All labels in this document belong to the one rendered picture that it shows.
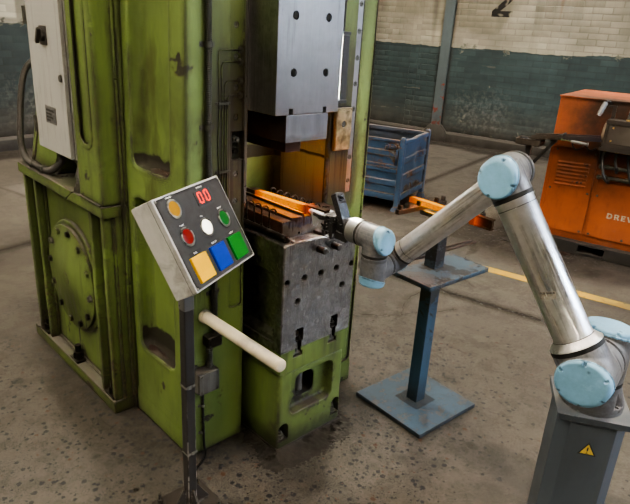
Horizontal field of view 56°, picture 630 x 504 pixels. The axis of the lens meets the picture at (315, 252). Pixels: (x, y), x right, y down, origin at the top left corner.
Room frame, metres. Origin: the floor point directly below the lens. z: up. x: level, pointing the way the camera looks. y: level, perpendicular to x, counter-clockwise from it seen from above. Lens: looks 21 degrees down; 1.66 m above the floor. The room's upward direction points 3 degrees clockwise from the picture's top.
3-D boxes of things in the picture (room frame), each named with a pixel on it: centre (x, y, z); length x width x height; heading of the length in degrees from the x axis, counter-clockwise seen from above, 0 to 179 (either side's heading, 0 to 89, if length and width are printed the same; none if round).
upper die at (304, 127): (2.28, 0.20, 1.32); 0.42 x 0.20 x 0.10; 44
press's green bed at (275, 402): (2.32, 0.17, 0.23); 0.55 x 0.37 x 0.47; 44
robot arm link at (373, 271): (1.91, -0.21, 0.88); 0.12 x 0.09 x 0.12; 144
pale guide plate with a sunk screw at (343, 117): (2.44, -0.08, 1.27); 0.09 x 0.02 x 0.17; 134
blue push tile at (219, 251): (1.63, 0.28, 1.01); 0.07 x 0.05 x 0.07; 159
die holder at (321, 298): (2.32, 0.17, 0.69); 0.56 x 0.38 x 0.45; 44
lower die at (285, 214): (2.28, 0.20, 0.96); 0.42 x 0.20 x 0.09; 44
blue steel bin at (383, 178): (6.19, -0.43, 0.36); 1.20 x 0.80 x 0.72; 62
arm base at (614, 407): (1.62, -0.90, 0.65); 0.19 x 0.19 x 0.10
